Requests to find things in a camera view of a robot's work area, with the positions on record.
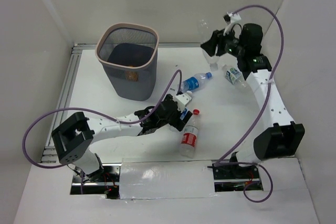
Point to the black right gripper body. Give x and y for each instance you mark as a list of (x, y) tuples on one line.
[(233, 46)]

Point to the blue label bottle white cap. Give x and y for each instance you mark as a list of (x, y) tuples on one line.
[(178, 114)]

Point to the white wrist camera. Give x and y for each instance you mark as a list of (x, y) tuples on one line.
[(183, 100), (231, 19)]

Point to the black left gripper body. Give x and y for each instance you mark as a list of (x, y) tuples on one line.
[(177, 118)]

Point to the orange drink bottle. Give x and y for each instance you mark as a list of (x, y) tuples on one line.
[(131, 73)]

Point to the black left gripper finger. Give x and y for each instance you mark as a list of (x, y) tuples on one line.
[(177, 126), (186, 115)]

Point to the red label bottle red cap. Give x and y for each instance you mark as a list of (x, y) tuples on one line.
[(190, 134)]

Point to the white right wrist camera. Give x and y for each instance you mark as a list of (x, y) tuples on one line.
[(231, 19)]

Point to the green white label bottle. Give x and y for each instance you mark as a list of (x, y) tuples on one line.
[(234, 76)]

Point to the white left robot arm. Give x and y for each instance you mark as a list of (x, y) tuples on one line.
[(73, 137)]

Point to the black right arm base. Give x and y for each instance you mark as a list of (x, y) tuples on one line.
[(235, 178)]

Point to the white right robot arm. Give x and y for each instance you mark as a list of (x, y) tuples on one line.
[(282, 135)]

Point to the grey mesh waste bin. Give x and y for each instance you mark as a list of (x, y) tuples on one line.
[(128, 55)]

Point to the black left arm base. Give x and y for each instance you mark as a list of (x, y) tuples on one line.
[(106, 185)]

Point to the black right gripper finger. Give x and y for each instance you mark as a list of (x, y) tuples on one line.
[(209, 48), (218, 37)]

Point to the clear bottle without label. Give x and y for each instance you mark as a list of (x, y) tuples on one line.
[(205, 33)]

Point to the aluminium frame rail left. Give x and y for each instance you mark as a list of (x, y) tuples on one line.
[(49, 155)]

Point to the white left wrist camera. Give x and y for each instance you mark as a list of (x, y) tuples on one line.
[(183, 100)]

